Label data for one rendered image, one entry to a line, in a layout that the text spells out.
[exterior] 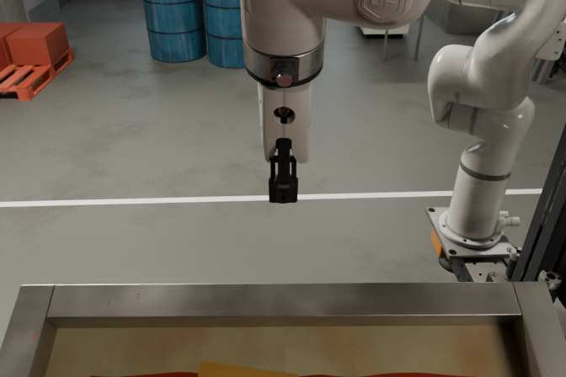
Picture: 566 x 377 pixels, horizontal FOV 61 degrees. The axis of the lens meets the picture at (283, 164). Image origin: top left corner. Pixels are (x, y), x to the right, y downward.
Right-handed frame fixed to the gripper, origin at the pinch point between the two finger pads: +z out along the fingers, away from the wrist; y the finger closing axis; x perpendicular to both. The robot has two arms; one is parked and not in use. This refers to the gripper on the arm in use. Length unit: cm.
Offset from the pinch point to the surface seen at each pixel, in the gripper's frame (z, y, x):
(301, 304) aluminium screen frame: 6.0, -14.7, -1.9
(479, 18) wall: 284, 486, -246
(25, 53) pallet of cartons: 237, 348, 243
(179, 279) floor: 180, 79, 51
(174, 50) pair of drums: 259, 383, 109
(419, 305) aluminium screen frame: 6.0, -15.0, -14.6
